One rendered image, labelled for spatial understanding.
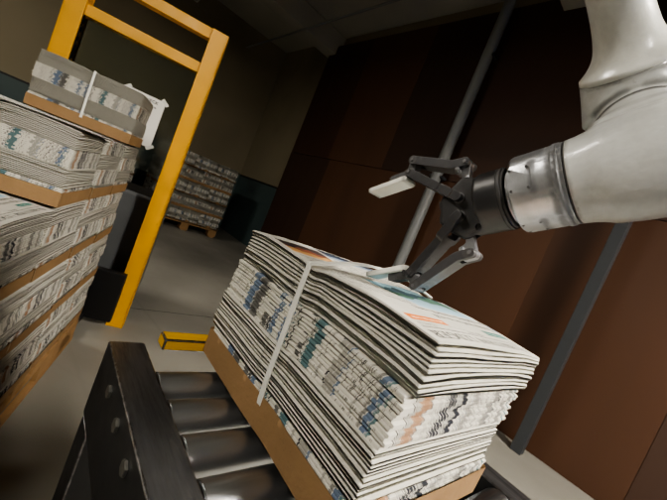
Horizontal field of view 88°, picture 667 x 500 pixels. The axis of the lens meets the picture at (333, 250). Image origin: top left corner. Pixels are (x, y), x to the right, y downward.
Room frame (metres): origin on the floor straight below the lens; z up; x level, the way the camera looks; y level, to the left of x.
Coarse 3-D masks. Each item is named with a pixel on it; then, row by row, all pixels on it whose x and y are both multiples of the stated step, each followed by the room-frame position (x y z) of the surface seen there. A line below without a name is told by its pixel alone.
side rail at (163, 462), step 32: (128, 352) 0.49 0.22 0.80; (96, 384) 0.49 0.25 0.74; (128, 384) 0.42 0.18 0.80; (96, 416) 0.45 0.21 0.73; (128, 416) 0.37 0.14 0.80; (160, 416) 0.39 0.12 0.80; (96, 448) 0.41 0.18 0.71; (128, 448) 0.34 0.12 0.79; (160, 448) 0.35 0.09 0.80; (96, 480) 0.38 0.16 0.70; (128, 480) 0.32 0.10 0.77; (160, 480) 0.31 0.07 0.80; (192, 480) 0.32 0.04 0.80
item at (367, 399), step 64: (320, 320) 0.40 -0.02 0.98; (384, 320) 0.34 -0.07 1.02; (448, 320) 0.41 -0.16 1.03; (320, 384) 0.37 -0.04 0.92; (384, 384) 0.31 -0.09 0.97; (448, 384) 0.33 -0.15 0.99; (512, 384) 0.44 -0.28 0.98; (320, 448) 0.34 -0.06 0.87; (384, 448) 0.30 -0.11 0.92; (448, 448) 0.39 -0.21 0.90
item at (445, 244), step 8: (456, 216) 0.44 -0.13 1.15; (448, 224) 0.45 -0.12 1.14; (456, 224) 0.44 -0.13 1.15; (440, 232) 0.45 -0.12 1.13; (448, 232) 0.45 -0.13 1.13; (440, 240) 0.45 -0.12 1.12; (448, 240) 0.46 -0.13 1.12; (456, 240) 0.47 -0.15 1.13; (432, 248) 0.46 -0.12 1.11; (440, 248) 0.46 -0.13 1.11; (448, 248) 0.47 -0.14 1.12; (424, 256) 0.46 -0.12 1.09; (432, 256) 0.46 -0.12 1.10; (440, 256) 0.47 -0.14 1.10; (416, 264) 0.47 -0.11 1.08; (424, 264) 0.47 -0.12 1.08; (432, 264) 0.48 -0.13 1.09; (408, 272) 0.47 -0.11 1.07; (416, 272) 0.47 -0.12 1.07; (424, 272) 0.48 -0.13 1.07
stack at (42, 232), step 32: (0, 192) 0.90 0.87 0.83; (0, 224) 0.70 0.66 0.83; (32, 224) 0.84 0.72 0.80; (64, 224) 1.08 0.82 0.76; (96, 224) 1.46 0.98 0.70; (0, 256) 0.76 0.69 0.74; (32, 256) 0.91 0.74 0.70; (32, 288) 0.98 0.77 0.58; (64, 288) 1.29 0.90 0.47; (0, 320) 0.84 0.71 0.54; (32, 320) 1.08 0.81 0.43; (64, 320) 1.47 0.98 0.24; (32, 352) 1.21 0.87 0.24; (0, 384) 0.98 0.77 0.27; (32, 384) 1.34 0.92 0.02; (0, 416) 1.14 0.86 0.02
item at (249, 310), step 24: (264, 240) 0.54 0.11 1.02; (288, 240) 0.58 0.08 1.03; (240, 264) 0.57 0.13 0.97; (264, 264) 0.52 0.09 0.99; (288, 264) 0.48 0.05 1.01; (240, 288) 0.55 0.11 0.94; (264, 288) 0.50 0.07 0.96; (288, 288) 0.46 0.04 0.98; (408, 288) 0.64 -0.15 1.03; (216, 312) 0.57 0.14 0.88; (240, 312) 0.51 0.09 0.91; (264, 312) 0.48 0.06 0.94; (240, 336) 0.49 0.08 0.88; (264, 336) 0.46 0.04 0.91; (240, 360) 0.49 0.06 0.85
